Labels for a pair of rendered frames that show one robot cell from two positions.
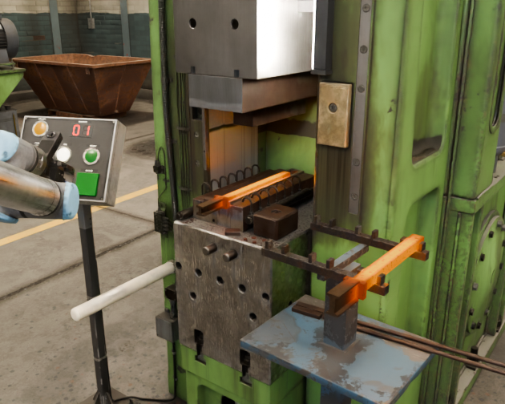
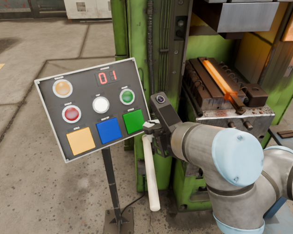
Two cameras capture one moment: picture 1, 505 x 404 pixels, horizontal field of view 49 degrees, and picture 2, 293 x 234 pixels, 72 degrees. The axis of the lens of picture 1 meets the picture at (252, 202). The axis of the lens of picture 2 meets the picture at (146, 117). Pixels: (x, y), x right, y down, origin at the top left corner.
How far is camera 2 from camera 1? 1.53 m
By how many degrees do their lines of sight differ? 41
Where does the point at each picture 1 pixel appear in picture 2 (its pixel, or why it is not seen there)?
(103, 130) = (127, 70)
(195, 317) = not seen: hidden behind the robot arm
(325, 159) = (280, 50)
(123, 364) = (98, 193)
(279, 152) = not seen: hidden behind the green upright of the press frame
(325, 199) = (271, 73)
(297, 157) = (193, 48)
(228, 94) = (260, 17)
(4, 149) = (260, 157)
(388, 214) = not seen: outside the picture
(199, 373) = (196, 183)
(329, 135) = not seen: outside the picture
